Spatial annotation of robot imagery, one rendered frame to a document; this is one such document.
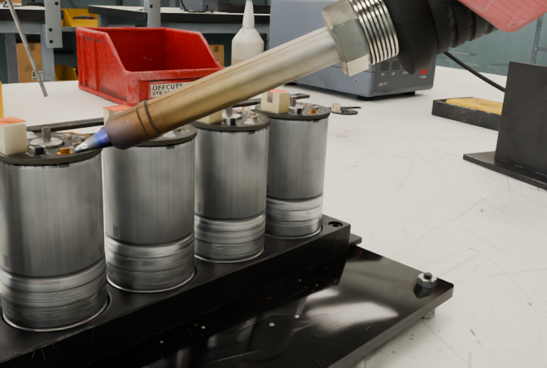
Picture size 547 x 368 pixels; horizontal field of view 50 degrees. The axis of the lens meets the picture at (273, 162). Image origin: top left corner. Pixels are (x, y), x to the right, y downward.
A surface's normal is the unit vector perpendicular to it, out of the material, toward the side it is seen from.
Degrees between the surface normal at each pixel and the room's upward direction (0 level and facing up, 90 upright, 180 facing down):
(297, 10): 90
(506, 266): 0
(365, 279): 0
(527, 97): 90
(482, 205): 0
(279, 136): 90
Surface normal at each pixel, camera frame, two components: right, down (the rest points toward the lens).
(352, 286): 0.05, -0.96
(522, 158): -0.90, 0.07
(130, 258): -0.21, 0.26
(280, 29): -0.74, 0.15
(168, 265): 0.55, 0.26
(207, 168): -0.45, 0.22
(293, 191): 0.14, 0.28
